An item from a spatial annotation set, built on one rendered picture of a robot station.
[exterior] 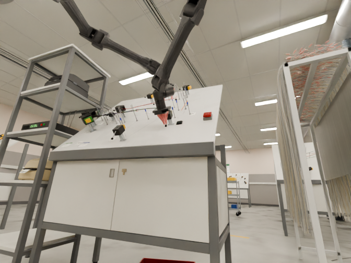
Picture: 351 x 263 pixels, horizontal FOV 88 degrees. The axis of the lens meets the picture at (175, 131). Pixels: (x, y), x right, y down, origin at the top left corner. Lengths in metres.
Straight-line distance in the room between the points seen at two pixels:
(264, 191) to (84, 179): 11.24
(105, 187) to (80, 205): 0.20
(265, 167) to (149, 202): 11.29
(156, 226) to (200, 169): 0.36
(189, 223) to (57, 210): 0.89
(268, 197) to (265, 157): 2.25
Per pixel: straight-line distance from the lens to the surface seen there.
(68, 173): 1.47
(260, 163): 12.18
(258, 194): 12.06
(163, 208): 1.02
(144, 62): 1.24
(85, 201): 1.32
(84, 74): 2.36
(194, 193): 0.96
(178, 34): 1.00
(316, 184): 3.76
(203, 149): 0.93
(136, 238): 1.11
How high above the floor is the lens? 0.62
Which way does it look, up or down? 18 degrees up
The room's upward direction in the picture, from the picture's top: 2 degrees clockwise
